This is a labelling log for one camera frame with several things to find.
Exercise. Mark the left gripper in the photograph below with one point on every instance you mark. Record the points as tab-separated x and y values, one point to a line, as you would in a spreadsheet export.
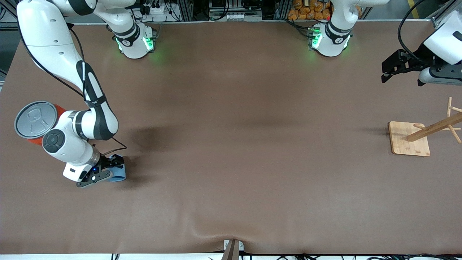
421	55

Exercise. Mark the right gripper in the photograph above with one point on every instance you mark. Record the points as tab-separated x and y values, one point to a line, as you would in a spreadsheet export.
107	161

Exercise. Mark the light blue plastic cup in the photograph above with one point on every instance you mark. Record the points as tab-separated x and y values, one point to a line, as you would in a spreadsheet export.
117	176

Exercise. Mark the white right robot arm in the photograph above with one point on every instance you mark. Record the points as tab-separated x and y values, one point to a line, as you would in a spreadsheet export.
47	32

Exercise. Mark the wooden cup rack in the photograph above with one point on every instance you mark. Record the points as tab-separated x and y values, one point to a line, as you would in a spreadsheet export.
408	142

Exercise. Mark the orange can with silver lid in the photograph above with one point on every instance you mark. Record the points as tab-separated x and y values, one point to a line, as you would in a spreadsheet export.
34	119

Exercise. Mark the pile of orange packets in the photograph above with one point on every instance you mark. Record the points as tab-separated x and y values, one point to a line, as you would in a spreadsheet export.
310	11

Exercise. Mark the brown table mat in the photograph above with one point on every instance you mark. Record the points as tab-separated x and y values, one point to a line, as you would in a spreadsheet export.
231	144

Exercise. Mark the white power strip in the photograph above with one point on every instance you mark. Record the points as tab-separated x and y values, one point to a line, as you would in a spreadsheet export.
236	16

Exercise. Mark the aluminium frame post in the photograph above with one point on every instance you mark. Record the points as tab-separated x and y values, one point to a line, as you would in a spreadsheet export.
437	22
8	12

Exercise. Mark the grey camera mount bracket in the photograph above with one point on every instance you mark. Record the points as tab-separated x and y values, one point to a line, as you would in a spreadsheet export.
232	249

